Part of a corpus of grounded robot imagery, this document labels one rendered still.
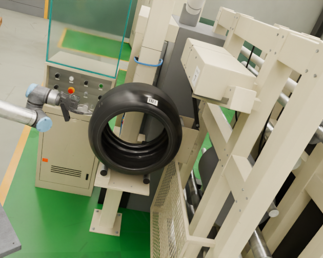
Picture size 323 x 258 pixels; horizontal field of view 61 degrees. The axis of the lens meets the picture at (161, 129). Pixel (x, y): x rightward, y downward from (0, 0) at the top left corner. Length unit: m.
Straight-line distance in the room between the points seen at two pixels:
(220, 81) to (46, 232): 1.95
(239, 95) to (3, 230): 1.46
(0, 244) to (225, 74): 1.45
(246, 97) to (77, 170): 1.93
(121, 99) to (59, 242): 1.44
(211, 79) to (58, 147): 1.75
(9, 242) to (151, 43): 1.41
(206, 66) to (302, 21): 12.38
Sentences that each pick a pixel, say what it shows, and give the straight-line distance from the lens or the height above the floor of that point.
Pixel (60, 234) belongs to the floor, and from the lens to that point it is 2.60.
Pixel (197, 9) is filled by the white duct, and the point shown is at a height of 1.93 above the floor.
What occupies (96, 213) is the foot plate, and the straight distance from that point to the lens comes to 2.77.
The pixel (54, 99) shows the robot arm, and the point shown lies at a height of 1.30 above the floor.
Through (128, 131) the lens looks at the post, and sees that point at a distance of 2.03.
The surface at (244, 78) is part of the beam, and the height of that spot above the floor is 1.76.
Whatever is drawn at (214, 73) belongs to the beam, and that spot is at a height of 1.75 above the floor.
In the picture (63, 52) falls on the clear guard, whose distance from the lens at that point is 2.30.
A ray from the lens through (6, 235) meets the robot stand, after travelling 1.84.
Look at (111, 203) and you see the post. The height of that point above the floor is 0.30.
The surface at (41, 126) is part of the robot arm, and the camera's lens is 1.62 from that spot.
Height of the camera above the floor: 2.02
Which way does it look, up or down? 27 degrees down
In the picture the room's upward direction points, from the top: 18 degrees clockwise
